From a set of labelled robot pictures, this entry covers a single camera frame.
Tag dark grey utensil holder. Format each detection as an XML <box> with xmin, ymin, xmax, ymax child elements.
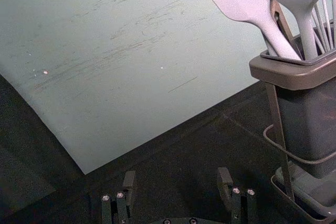
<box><xmin>249</xmin><ymin>48</ymin><xmax>336</xmax><ymax>180</ymax></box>

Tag black rack with steel bars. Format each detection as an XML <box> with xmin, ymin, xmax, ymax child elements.
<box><xmin>264</xmin><ymin>0</ymin><xmax>336</xmax><ymax>224</ymax></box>

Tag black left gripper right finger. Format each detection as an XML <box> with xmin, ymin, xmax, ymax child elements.
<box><xmin>217</xmin><ymin>167</ymin><xmax>258</xmax><ymax>224</ymax></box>

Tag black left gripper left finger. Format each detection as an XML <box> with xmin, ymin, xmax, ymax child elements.
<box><xmin>101</xmin><ymin>170</ymin><xmax>137</xmax><ymax>224</ymax></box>

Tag grey silicone whisk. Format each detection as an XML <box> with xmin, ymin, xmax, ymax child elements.
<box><xmin>311</xmin><ymin>0</ymin><xmax>336</xmax><ymax>55</ymax></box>

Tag grey silicone basting brush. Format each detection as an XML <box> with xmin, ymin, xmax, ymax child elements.
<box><xmin>267</xmin><ymin>0</ymin><xmax>329</xmax><ymax>61</ymax></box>

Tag plain pale wall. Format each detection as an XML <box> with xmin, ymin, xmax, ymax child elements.
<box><xmin>0</xmin><ymin>0</ymin><xmax>336</xmax><ymax>175</ymax></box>

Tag black table cloth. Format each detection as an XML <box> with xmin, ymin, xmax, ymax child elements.
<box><xmin>0</xmin><ymin>73</ymin><xmax>336</xmax><ymax>224</ymax></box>

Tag grey silicone spatula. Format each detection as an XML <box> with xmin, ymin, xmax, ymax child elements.
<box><xmin>191</xmin><ymin>0</ymin><xmax>303</xmax><ymax>61</ymax></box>

